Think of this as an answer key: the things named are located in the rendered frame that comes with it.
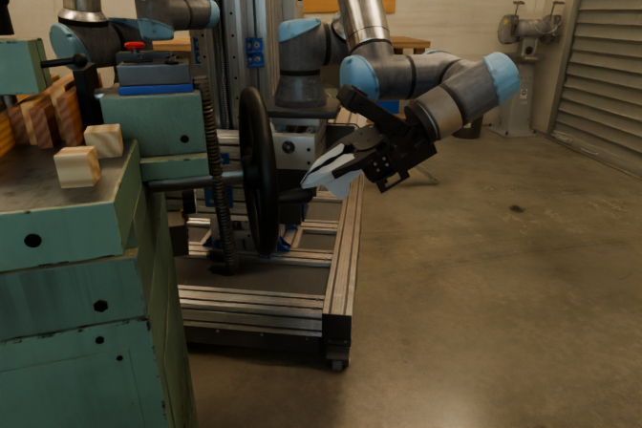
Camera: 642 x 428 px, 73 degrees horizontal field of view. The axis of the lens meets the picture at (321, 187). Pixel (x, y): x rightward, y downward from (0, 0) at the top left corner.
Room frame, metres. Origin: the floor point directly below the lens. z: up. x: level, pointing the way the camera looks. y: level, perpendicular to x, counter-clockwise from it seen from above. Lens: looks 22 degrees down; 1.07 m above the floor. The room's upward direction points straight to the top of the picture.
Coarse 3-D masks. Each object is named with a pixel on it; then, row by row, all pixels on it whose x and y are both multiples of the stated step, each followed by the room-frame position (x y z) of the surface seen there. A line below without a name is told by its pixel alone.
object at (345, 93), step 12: (336, 96) 0.64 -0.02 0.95; (348, 96) 0.61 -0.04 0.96; (360, 96) 0.61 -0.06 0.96; (348, 108) 0.62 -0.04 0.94; (360, 108) 0.61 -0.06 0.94; (372, 108) 0.61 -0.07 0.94; (384, 108) 0.65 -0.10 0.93; (372, 120) 0.62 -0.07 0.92; (384, 120) 0.62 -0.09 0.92; (396, 120) 0.63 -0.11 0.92; (396, 132) 0.63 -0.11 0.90
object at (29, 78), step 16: (0, 48) 0.58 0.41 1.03; (16, 48) 0.59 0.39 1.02; (32, 48) 0.61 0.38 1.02; (0, 64) 0.58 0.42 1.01; (16, 64) 0.59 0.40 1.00; (32, 64) 0.59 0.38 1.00; (0, 80) 0.58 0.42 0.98; (16, 80) 0.58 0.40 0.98; (32, 80) 0.59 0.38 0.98; (48, 80) 0.64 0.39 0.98; (0, 96) 0.60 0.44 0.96; (16, 96) 0.62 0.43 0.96
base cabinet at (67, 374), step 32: (160, 224) 0.73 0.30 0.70; (160, 256) 0.65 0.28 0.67; (160, 288) 0.59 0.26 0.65; (128, 320) 0.44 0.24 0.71; (160, 320) 0.54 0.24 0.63; (0, 352) 0.40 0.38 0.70; (32, 352) 0.41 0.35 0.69; (64, 352) 0.42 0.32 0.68; (96, 352) 0.43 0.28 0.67; (128, 352) 0.43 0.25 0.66; (160, 352) 0.49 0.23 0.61; (0, 384) 0.39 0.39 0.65; (32, 384) 0.40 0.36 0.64; (64, 384) 0.41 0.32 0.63; (96, 384) 0.42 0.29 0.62; (128, 384) 0.43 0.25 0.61; (160, 384) 0.45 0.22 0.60; (0, 416) 0.39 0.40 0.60; (32, 416) 0.40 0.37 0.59; (64, 416) 0.41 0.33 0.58; (96, 416) 0.42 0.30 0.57; (128, 416) 0.43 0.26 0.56; (160, 416) 0.44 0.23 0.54; (192, 416) 0.72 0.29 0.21
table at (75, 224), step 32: (0, 160) 0.50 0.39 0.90; (32, 160) 0.50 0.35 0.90; (128, 160) 0.51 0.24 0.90; (160, 160) 0.59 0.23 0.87; (192, 160) 0.60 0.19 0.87; (0, 192) 0.40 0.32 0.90; (32, 192) 0.40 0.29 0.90; (64, 192) 0.40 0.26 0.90; (96, 192) 0.40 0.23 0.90; (128, 192) 0.46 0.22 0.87; (0, 224) 0.35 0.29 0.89; (32, 224) 0.36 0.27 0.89; (64, 224) 0.37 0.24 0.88; (96, 224) 0.38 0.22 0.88; (128, 224) 0.43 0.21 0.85; (0, 256) 0.35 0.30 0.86; (32, 256) 0.36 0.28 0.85; (64, 256) 0.37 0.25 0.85; (96, 256) 0.37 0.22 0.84
